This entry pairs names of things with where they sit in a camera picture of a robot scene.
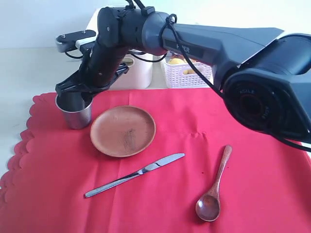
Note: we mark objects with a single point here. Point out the brown wooden plate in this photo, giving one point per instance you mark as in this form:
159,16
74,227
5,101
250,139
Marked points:
123,131

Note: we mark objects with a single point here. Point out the dark wooden spoon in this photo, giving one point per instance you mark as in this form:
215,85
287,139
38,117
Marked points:
208,206

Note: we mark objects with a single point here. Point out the stainless steel cup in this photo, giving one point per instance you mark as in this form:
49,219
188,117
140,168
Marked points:
77,118

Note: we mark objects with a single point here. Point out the cream plastic storage bin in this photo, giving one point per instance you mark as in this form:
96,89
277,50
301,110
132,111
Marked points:
139,75

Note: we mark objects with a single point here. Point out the white perforated plastic basket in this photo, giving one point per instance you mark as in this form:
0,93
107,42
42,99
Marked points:
178,73

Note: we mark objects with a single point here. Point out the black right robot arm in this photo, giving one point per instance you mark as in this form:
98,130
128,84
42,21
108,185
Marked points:
263,76

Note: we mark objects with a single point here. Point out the red table cloth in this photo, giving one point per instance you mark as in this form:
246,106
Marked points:
265,186

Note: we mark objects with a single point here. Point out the metal table knife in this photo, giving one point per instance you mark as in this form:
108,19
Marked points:
156,164

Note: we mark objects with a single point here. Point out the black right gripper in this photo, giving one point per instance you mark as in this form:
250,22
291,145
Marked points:
98,71

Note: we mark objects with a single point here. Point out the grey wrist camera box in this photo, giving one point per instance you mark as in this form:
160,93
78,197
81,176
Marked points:
67,42

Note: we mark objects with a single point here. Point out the yellow lemon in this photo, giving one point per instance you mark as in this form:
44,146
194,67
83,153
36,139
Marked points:
179,61

